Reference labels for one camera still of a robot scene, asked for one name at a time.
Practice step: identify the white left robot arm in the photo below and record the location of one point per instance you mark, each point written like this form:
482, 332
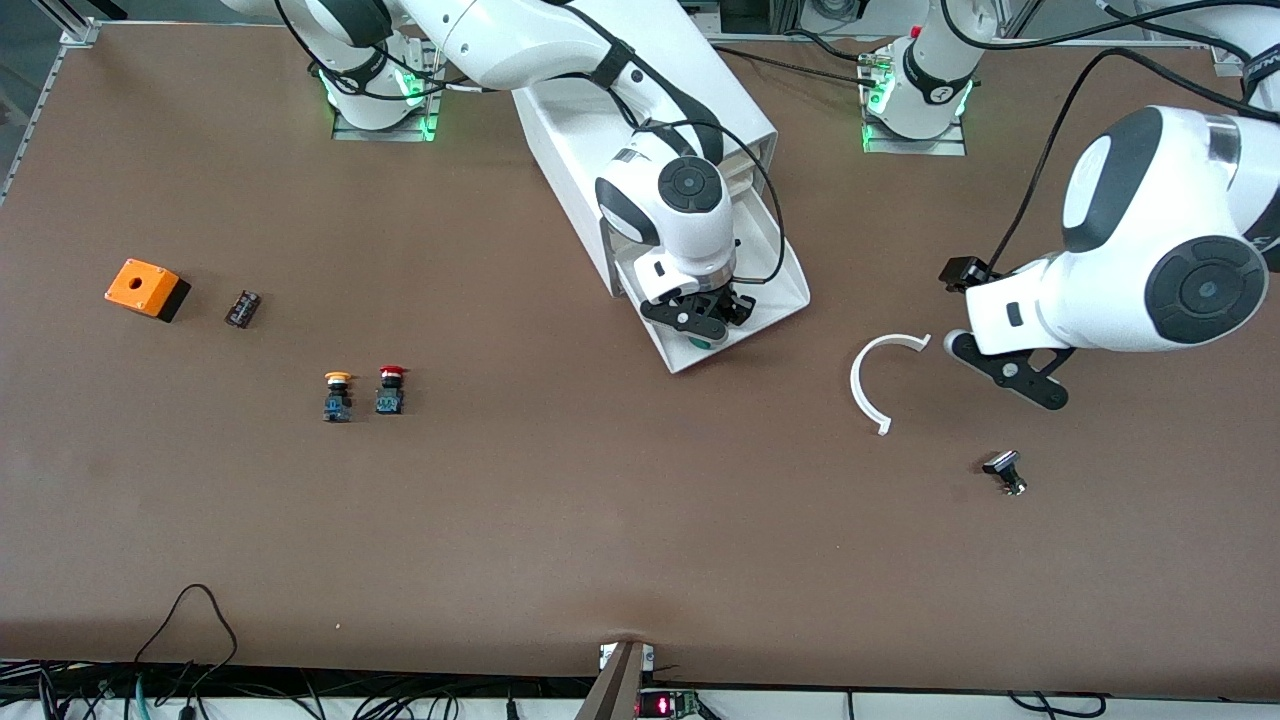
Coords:
1150, 230

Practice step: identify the green push button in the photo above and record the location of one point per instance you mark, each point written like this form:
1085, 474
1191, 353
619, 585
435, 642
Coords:
700, 342

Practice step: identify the orange button enclosure box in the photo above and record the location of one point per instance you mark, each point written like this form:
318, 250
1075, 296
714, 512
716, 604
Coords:
140, 285

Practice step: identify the red push button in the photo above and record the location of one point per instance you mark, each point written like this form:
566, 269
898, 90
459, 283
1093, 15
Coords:
389, 395

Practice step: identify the small black terminal block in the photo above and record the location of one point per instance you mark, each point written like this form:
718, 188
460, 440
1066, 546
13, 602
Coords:
243, 309

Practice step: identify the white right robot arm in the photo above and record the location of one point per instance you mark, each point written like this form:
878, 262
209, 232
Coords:
560, 40

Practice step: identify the yellow push button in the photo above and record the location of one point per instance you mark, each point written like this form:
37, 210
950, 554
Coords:
337, 400

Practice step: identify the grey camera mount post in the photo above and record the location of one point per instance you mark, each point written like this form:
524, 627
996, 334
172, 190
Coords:
615, 690

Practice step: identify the black selector switch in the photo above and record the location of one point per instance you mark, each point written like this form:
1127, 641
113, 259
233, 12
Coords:
1004, 470

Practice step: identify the circuit board with red display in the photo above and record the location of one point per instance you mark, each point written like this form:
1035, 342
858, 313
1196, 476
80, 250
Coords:
665, 706

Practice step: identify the aluminium frame corner bracket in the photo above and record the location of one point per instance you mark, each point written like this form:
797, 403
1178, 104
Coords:
80, 35
1226, 55

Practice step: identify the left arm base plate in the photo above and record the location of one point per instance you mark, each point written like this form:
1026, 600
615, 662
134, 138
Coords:
915, 147

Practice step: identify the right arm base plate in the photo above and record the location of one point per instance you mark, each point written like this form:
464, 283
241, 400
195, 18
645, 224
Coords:
380, 134

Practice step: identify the white curved plastic arc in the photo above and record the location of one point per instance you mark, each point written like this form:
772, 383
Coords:
855, 385

